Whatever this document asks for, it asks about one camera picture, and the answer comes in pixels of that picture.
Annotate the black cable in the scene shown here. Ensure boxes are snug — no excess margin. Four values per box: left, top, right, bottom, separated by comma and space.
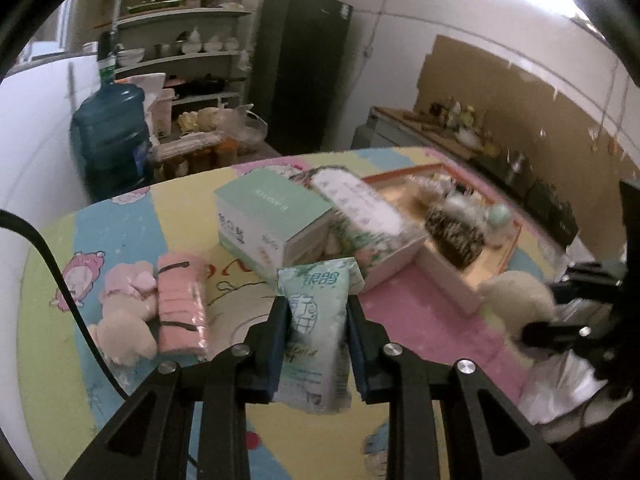
0, 210, 131, 401

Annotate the green and white tissue box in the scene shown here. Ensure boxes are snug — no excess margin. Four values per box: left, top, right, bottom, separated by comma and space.
213, 167, 335, 281

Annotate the leopard print scrunchie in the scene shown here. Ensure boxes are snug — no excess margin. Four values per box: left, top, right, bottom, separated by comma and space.
424, 205, 486, 267

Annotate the orange-rimmed cardboard tray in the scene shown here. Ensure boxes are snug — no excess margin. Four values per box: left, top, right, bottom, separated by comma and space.
362, 162, 523, 317

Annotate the green print tissue packet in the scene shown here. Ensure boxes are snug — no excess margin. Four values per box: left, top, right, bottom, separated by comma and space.
272, 256, 365, 415

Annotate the wrapped chopsticks pack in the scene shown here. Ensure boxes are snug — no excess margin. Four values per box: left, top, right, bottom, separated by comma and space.
150, 132, 223, 161

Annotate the blue water jug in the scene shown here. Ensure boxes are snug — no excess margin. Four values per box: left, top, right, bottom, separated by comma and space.
70, 82, 153, 196

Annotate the grey kitchen cabinet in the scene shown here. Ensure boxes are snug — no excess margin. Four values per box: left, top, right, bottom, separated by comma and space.
352, 105, 581, 246

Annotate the pink and beige plush toy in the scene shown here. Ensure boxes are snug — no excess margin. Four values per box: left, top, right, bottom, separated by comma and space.
89, 260, 158, 367

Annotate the black water pump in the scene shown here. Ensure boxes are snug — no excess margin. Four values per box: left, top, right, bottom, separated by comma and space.
97, 30, 118, 86

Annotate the floral tissue box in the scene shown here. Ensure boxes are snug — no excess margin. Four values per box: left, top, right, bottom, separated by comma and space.
295, 166, 423, 293

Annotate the dark green fridge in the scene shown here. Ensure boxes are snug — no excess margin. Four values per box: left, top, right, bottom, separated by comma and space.
255, 0, 353, 156

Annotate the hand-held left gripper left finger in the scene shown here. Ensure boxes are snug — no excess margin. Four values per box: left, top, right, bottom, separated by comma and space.
62, 296, 293, 480

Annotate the clear plastic bag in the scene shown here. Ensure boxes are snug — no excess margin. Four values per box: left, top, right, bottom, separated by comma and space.
517, 305, 608, 426
177, 105, 268, 148

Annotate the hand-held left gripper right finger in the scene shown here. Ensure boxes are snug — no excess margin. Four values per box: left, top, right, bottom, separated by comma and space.
346, 296, 576, 480

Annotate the white storage shelf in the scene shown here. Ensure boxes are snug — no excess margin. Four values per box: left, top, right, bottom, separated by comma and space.
112, 0, 261, 111

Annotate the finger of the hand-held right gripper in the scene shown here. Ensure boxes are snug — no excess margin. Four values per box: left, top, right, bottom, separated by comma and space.
547, 262, 626, 306
520, 321, 606, 356

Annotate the orange jar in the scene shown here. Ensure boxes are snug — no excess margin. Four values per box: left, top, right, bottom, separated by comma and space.
215, 140, 238, 168

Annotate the pink towel pack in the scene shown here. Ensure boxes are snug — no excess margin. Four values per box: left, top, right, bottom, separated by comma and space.
156, 252, 210, 361

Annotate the white fluffy scrunchie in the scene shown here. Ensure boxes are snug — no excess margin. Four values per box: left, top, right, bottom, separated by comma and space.
410, 180, 493, 226

